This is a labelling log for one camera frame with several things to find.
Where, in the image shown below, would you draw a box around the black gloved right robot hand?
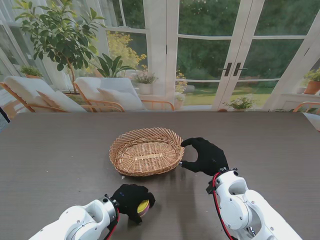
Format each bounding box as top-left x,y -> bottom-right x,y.
180,137 -> 230,177

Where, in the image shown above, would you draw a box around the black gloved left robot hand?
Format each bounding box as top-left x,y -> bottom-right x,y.
110,184 -> 156,225

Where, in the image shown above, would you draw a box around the yellow culture dish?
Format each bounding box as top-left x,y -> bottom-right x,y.
137,199 -> 150,212

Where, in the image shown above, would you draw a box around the oval wicker basket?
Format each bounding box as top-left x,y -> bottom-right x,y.
108,126 -> 186,177

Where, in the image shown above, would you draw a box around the white flowering low plant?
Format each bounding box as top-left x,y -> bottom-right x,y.
222,96 -> 256,113

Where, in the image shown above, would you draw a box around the yellow flowers in pale pot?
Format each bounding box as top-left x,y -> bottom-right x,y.
174,71 -> 188,111

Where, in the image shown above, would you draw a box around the flowering plant in white pot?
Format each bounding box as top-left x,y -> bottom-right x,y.
133,71 -> 160,95

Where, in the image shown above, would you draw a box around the white chair pillow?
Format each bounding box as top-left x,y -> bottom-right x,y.
36,89 -> 87,113
96,87 -> 147,111

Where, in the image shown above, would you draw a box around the white sheet at table corner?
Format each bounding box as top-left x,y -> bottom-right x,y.
302,112 -> 320,132

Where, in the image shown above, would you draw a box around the white cushioned lounge chair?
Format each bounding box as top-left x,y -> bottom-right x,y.
74,76 -> 176,113
0,75 -> 87,113

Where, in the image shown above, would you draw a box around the large terracotta potted plant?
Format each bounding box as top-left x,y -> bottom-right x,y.
303,68 -> 320,95

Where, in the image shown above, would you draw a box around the broad-leaf green plant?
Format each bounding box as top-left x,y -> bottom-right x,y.
96,53 -> 137,78

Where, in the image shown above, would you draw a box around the dark panel at table edge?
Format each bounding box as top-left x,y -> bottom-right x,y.
0,104 -> 12,125

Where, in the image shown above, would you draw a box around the small plant in terracotta pot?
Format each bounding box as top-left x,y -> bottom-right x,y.
19,64 -> 44,79

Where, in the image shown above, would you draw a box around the tall leafy potted tree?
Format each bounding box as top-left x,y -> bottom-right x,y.
13,0 -> 107,95

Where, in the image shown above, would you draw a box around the red left arm cable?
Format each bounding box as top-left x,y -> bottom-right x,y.
104,207 -> 121,240

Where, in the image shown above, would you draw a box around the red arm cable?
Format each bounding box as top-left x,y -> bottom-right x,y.
211,172 -> 235,240
104,207 -> 121,240

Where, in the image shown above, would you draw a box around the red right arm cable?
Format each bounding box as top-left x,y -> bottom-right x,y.
211,172 -> 235,240

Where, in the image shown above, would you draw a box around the dark door handle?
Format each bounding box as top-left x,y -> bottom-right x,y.
233,62 -> 248,77
217,62 -> 233,77

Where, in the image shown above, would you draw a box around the orange chair frame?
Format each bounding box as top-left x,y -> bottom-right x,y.
292,101 -> 320,113

